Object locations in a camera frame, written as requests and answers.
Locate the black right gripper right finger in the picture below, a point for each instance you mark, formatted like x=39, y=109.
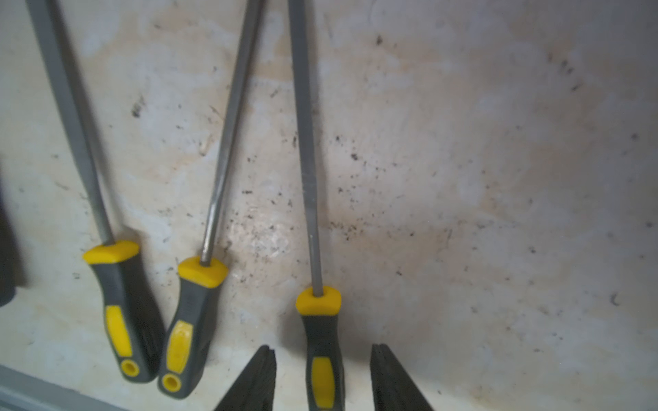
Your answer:
x=393, y=389

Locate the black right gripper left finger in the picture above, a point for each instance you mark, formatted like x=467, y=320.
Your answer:
x=255, y=386

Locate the yellow black file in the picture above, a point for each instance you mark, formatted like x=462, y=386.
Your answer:
x=132, y=320
x=193, y=325
x=319, y=305

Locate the metal base rail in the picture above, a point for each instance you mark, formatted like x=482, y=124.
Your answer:
x=22, y=392

